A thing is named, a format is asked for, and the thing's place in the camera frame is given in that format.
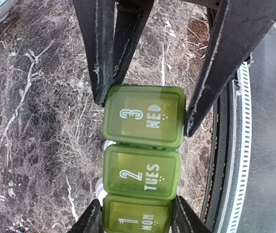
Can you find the black front table rail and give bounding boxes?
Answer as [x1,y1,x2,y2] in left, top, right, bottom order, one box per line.
[201,26,276,233]

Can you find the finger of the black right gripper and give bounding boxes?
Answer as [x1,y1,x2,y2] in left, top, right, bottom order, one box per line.
[184,0,276,136]
[73,0,154,105]

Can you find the green weekly pill organizer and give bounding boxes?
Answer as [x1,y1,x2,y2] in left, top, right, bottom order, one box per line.
[103,85,186,233]

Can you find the white slotted cable duct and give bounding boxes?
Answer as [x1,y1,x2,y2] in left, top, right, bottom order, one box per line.
[226,62,252,233]

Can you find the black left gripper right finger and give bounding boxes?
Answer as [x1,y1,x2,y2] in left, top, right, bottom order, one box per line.
[172,196,212,233]

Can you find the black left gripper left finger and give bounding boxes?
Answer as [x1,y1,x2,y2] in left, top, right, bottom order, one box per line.
[68,199,103,233]

